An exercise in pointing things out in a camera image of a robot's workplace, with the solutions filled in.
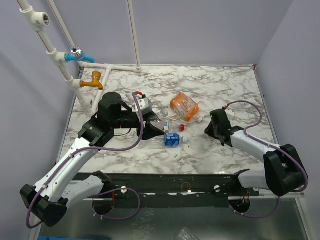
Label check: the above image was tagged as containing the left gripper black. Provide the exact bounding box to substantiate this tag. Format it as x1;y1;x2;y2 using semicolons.
111;110;166;140

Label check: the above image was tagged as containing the blue label water bottle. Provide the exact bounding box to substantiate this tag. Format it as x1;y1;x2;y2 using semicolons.
137;133;188;150

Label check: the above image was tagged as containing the clear bottle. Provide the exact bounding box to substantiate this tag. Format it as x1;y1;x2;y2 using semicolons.
150;109;169;123

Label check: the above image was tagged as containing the red bottle cap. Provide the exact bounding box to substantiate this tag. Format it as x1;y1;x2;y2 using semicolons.
179;124;185;132

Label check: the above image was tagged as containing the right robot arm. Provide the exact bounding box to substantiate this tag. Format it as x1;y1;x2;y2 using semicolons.
204;108;309;197

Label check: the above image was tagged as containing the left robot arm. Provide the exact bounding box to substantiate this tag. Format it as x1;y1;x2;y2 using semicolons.
19;91;164;229

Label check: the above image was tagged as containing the orange plastic jar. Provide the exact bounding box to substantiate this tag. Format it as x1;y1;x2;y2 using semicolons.
169;92;199;122

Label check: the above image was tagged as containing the orange faucet valve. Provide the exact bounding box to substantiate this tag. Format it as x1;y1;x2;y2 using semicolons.
79;71;104;90

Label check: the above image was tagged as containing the blue faucet valve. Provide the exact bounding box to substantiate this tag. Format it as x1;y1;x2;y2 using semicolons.
64;46;95;64

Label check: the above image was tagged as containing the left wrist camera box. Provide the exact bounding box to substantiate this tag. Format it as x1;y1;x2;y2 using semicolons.
137;97;153;115

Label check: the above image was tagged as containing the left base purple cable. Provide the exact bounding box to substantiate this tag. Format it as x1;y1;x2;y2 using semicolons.
91;187;141;221

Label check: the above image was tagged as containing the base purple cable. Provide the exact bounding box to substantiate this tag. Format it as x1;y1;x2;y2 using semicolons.
91;187;141;221
229;194;281;219

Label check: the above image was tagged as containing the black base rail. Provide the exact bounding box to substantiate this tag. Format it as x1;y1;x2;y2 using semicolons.
101;173;259;209

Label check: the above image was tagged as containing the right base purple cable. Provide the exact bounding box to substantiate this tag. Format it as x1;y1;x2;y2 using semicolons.
229;194;281;219

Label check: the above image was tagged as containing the white pvc pipe frame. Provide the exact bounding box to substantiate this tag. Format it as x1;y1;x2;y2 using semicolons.
17;0;142;115

